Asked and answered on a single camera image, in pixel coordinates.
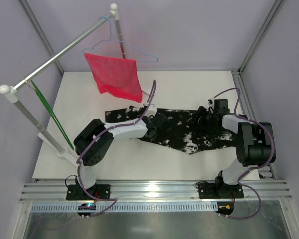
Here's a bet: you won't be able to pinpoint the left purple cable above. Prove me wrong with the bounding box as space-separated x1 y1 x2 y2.
76 80 157 220

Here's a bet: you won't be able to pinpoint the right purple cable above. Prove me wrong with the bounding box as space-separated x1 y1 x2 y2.
214 87 276 220

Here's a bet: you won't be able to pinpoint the red cloth towel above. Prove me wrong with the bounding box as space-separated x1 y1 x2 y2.
84 53 143 103

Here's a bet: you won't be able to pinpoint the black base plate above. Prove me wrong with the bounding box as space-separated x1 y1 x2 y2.
195 181 244 199
66 184 111 201

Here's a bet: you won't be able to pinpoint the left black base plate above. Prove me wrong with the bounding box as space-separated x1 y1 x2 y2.
66 184 111 201

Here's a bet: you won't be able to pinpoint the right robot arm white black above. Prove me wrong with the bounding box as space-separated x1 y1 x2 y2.
194 99 276 199

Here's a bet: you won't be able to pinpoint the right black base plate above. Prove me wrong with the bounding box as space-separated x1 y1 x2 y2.
195 181 244 199

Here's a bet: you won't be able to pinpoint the silver white clothes rack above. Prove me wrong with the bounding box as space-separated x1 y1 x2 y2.
0 2 155 167

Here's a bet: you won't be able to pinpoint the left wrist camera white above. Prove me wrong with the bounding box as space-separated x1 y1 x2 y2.
144 104 157 118

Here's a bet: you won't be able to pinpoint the aluminium side rail frame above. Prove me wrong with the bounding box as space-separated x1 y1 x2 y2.
231 70 288 187

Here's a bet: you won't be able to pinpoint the black white tie-dye trousers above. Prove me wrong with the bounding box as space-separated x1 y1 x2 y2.
104 105 239 155

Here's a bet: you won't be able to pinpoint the perforated cable duct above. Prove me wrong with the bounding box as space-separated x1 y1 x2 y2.
30 201 218 213

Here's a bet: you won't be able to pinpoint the blue wire hanger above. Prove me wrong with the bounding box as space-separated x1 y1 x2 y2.
82 16 159 63

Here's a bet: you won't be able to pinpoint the aluminium front rail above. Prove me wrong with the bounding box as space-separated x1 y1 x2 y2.
19 179 292 203

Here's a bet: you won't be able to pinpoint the green plastic hanger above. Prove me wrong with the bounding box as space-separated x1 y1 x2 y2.
32 82 74 150

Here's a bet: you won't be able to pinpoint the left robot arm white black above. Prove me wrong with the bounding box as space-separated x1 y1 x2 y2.
74 113 168 201

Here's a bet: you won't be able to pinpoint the purple cable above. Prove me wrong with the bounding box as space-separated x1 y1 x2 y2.
214 87 276 220
76 80 157 220

